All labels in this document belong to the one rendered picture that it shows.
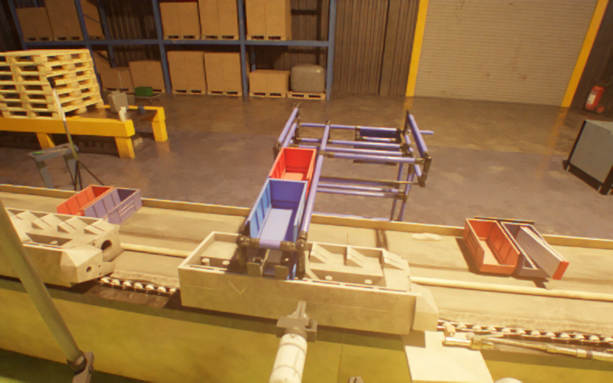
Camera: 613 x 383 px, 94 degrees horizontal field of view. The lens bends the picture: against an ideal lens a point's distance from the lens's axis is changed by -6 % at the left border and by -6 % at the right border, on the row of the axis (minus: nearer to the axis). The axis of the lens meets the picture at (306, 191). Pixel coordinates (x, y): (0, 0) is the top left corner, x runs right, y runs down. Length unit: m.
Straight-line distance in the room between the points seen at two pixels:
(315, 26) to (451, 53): 4.50
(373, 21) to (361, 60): 1.25
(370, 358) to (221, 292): 0.72
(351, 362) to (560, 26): 12.18
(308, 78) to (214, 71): 3.01
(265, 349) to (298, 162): 0.92
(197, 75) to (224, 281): 9.94
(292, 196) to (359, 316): 0.57
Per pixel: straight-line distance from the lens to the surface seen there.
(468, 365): 1.44
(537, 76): 12.78
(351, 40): 11.24
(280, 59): 11.54
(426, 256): 1.93
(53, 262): 1.84
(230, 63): 10.50
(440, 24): 11.50
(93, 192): 2.67
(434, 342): 1.45
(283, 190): 1.30
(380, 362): 1.57
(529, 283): 2.03
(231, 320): 1.49
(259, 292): 1.33
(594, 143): 6.17
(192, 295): 1.47
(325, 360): 1.58
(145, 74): 11.97
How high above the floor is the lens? 1.89
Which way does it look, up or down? 28 degrees down
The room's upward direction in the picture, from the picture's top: 1 degrees clockwise
